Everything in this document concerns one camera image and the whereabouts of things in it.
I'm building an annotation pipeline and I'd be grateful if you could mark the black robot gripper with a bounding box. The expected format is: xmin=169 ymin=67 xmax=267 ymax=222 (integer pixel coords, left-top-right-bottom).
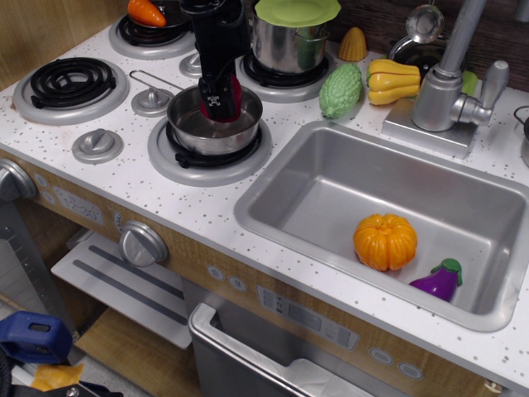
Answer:
xmin=180 ymin=1 xmax=250 ymax=118

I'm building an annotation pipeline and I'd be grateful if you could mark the dark red toy sweet potato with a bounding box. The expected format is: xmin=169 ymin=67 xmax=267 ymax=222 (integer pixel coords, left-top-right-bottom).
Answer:
xmin=207 ymin=74 xmax=242 ymax=122

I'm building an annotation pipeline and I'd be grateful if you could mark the grey stove knob centre back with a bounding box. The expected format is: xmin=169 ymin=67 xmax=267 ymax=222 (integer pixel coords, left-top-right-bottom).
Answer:
xmin=179 ymin=51 xmax=202 ymax=79

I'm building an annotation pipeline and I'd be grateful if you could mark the grey stove knob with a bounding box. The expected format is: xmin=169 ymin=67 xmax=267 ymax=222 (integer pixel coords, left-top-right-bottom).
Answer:
xmin=72 ymin=128 xmax=124 ymax=165
xmin=131 ymin=88 xmax=174 ymax=117
xmin=179 ymin=51 xmax=202 ymax=79

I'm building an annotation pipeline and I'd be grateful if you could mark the grey stove knob middle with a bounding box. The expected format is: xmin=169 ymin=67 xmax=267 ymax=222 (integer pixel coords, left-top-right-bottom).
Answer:
xmin=131 ymin=88 xmax=174 ymax=117

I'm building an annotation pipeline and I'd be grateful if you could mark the grey stove knob front left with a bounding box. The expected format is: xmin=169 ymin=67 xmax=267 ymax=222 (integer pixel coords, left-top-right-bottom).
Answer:
xmin=72 ymin=128 xmax=124 ymax=165

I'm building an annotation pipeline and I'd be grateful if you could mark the small steel saucepan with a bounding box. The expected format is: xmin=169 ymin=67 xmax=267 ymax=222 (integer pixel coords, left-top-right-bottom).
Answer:
xmin=148 ymin=85 xmax=263 ymax=157

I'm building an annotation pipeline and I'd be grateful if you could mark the black back right burner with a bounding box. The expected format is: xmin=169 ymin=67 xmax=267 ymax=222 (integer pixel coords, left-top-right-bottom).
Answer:
xmin=238 ymin=53 xmax=335 ymax=89

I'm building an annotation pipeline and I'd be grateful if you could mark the tall steel pot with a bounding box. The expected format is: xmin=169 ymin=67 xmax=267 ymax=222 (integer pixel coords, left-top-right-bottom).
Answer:
xmin=252 ymin=15 xmax=328 ymax=74

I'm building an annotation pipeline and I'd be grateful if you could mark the black front right burner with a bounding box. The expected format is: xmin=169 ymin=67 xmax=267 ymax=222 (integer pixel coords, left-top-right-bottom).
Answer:
xmin=165 ymin=122 xmax=262 ymax=169

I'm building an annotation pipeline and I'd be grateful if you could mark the green pot lid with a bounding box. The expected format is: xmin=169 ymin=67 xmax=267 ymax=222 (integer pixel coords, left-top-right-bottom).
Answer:
xmin=255 ymin=0 xmax=341 ymax=27

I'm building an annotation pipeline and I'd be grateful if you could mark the black back left burner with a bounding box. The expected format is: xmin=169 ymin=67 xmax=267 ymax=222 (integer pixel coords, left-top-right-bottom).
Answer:
xmin=117 ymin=1 xmax=192 ymax=46

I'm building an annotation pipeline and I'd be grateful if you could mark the orange toy carrot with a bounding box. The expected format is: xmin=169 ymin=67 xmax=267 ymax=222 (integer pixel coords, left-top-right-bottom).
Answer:
xmin=127 ymin=0 xmax=167 ymax=27

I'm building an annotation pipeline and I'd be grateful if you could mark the green toy bitter melon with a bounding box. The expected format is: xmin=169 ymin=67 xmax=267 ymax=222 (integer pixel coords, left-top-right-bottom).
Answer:
xmin=319 ymin=64 xmax=363 ymax=119

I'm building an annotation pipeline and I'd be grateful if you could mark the grey toy sink basin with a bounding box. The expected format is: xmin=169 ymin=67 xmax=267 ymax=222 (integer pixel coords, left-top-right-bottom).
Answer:
xmin=235 ymin=122 xmax=528 ymax=332

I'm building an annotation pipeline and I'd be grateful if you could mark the yellow toy corn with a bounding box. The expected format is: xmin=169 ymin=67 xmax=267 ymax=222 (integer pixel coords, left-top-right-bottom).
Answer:
xmin=338 ymin=26 xmax=367 ymax=62

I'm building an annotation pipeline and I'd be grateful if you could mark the black front left burner coil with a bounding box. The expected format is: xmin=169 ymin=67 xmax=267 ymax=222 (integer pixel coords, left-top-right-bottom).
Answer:
xmin=30 ymin=57 xmax=117 ymax=109

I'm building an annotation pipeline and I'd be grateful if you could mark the yellow toy squash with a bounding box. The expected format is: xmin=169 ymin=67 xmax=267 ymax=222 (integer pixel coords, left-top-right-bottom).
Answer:
xmin=367 ymin=59 xmax=421 ymax=106

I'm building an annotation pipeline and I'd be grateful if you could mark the silver oven dial right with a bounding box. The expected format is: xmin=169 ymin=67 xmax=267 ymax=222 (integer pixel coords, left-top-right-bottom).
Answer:
xmin=119 ymin=220 xmax=169 ymax=267

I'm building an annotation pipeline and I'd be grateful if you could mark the silver oven dial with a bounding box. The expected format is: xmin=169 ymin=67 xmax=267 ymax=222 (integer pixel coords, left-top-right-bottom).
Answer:
xmin=119 ymin=220 xmax=169 ymax=267
xmin=0 ymin=158 xmax=37 ymax=202

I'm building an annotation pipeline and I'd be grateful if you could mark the steel bowl behind faucet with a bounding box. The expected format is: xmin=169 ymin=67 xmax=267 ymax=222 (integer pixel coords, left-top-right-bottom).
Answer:
xmin=387 ymin=36 xmax=449 ymax=79

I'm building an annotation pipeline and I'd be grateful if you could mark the white oven shelf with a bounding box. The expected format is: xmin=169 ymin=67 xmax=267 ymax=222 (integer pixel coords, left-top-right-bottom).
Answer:
xmin=51 ymin=232 xmax=191 ymax=350

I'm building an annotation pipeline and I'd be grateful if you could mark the steel ladle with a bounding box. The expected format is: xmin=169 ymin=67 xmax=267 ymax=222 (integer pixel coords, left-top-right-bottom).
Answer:
xmin=406 ymin=1 xmax=444 ymax=44

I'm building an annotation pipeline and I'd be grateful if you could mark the silver oven dial left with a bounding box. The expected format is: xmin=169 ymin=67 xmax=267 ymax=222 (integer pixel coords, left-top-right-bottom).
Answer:
xmin=0 ymin=158 xmax=37 ymax=202

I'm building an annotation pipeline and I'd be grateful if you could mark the silver toy faucet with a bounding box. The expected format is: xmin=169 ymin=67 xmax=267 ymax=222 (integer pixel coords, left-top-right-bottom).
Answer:
xmin=382 ymin=1 xmax=509 ymax=159

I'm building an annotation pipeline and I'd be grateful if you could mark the orange toy pumpkin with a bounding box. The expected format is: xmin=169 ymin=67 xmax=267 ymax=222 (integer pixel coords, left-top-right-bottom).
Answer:
xmin=353 ymin=213 xmax=418 ymax=272

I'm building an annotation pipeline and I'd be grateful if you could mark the grey dishwasher door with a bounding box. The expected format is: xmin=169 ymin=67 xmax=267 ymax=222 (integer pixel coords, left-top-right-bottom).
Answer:
xmin=188 ymin=303 xmax=402 ymax=396

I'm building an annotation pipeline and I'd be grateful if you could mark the grey oven door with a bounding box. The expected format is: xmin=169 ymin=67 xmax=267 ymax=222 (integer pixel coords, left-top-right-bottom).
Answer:
xmin=1 ymin=201 xmax=77 ymax=334

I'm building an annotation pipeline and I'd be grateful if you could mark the purple toy eggplant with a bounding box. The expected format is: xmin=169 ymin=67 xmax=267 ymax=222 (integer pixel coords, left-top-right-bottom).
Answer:
xmin=410 ymin=258 xmax=463 ymax=302

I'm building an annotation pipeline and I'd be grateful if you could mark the blue clamp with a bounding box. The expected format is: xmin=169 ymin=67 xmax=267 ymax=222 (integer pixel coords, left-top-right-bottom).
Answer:
xmin=1 ymin=311 xmax=74 ymax=364

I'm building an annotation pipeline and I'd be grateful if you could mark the yellow cloth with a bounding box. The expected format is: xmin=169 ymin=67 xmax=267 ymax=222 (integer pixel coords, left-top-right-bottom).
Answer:
xmin=31 ymin=363 xmax=84 ymax=392

